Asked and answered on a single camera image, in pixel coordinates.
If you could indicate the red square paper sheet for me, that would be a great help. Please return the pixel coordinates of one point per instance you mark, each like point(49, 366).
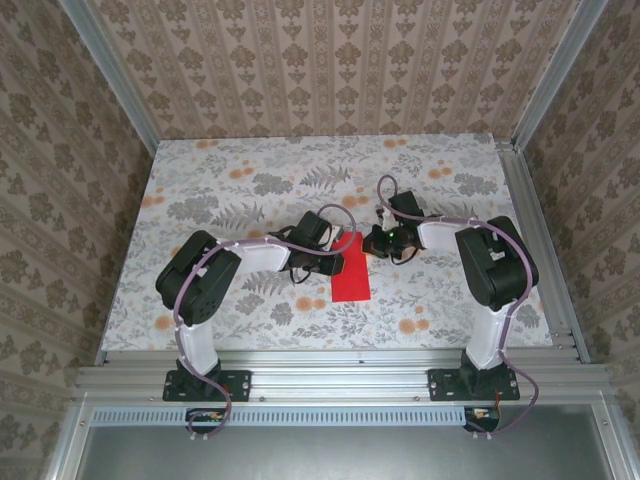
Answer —
point(352, 280)

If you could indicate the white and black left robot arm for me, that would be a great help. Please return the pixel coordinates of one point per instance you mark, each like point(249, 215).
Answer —
point(200, 280)

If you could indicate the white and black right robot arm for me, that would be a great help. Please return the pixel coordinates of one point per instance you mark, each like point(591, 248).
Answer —
point(500, 270)

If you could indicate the grey metal sheet panel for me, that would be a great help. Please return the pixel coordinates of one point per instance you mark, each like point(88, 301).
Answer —
point(340, 455)

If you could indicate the floral patterned table mat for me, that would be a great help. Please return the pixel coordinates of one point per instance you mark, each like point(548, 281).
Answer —
point(300, 165)

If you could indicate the black connector board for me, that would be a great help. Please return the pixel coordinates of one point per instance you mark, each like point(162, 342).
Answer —
point(487, 424)
point(202, 424)

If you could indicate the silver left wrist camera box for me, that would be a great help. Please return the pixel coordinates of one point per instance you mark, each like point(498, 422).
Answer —
point(334, 241)

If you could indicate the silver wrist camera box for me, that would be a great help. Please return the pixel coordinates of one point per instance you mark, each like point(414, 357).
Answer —
point(334, 241)
point(382, 216)

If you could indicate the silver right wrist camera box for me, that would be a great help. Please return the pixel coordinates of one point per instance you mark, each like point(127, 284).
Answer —
point(382, 216)

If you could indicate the aluminium mounting rail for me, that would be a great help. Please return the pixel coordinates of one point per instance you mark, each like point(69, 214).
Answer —
point(340, 380)

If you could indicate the aluminium side rail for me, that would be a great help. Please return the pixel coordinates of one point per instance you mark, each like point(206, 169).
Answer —
point(523, 190)

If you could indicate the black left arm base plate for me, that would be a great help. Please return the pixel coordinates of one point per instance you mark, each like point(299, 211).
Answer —
point(235, 385)

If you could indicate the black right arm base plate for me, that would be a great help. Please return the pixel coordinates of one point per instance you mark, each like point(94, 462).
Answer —
point(445, 385)

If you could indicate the aluminium frame post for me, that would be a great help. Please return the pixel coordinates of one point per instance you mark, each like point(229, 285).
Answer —
point(555, 75)
point(116, 75)

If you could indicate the aluminium frame side bar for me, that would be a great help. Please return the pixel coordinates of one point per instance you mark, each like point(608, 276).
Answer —
point(607, 440)
point(70, 440)

